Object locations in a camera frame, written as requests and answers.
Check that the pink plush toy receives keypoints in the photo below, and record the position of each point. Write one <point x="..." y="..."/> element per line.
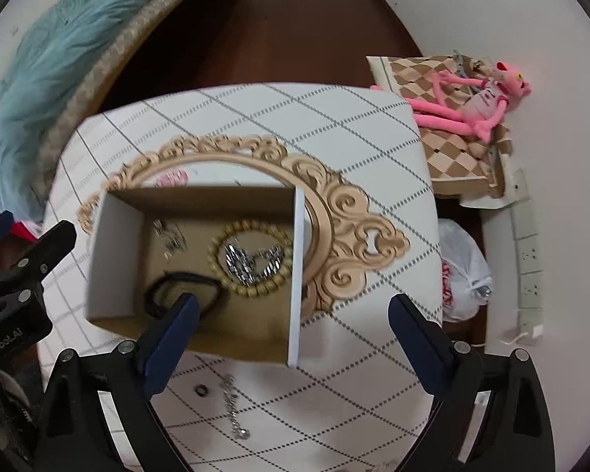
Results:
<point x="482" y="103"/>

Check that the white plastic bag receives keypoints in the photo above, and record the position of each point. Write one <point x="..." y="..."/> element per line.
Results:
<point x="459" y="250"/>

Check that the silver crystal jewelry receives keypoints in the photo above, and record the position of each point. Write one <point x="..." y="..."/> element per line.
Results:
<point x="238" y="260"/>

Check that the ornate gold oval mirror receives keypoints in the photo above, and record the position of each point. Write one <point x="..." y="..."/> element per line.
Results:
<point x="349" y="206"/>

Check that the white diamond-pattern tablecloth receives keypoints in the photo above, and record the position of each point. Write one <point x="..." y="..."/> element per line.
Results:
<point x="324" y="118"/>

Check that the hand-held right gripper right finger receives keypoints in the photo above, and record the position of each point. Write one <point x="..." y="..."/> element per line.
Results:
<point x="419" y="349"/>

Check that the small silver earrings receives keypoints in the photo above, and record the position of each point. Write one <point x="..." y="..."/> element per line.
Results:
<point x="174" y="243"/>

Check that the light blue fluffy blanket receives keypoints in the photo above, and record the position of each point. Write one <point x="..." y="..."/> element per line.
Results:
<point x="54" y="59"/>

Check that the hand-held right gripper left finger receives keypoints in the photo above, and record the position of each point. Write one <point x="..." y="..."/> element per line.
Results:
<point x="171" y="341"/>

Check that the white power strip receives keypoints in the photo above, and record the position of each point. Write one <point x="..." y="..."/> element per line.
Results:
<point x="528" y="255"/>

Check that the red cloth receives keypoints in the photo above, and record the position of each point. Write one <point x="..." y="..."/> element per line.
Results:
<point x="24" y="230"/>

